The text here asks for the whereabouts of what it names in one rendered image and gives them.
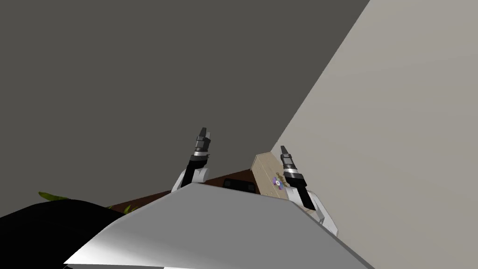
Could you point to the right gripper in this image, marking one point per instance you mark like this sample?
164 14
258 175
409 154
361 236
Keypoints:
288 161

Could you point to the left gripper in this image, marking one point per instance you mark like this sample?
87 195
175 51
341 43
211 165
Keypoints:
202 144

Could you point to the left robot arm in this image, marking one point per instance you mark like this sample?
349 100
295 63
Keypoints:
44 235

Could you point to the beige box with purple flower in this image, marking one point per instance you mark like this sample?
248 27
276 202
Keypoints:
267 172

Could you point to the dark brown table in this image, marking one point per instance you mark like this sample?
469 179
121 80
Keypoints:
157 197

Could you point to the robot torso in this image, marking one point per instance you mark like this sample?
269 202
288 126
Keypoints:
209 231

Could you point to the green leafy plant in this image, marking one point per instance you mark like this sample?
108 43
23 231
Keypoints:
52 195

